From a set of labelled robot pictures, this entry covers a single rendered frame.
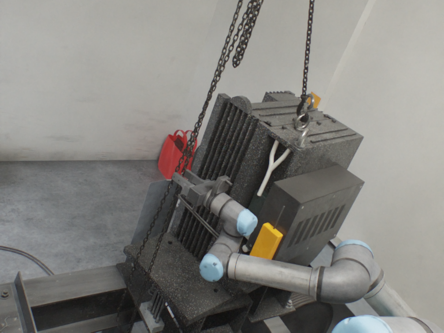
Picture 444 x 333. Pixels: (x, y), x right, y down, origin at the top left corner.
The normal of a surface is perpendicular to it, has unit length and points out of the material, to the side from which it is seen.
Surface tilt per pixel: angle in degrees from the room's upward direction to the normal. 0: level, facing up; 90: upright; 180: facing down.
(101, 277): 0
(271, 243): 90
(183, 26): 90
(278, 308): 0
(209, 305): 0
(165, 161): 89
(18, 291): 83
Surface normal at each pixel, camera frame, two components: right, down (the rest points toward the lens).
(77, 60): 0.51, 0.53
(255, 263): -0.14, -0.72
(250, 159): -0.66, 0.11
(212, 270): -0.33, 0.31
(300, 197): 0.33, -0.85
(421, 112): -0.80, -0.01
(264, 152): 0.67, 0.52
